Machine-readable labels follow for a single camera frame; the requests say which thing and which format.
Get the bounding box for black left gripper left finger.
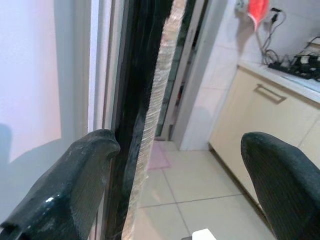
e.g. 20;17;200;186
0;129;121;240

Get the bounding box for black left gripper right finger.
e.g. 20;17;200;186
241;132;320;240

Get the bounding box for dark grey steel fridge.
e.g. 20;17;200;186
0;0;176;240

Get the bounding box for pink floor mat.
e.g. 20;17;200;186
147;141;174;172

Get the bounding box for black power strip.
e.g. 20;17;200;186
268;53;320;81

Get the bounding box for red hanging cloth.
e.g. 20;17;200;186
246;0;271;32

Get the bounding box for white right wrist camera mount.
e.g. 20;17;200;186
191;228;219;240

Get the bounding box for thin dark wall cables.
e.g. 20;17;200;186
259;7;286;66

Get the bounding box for white door frame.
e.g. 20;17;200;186
169;0;221;152

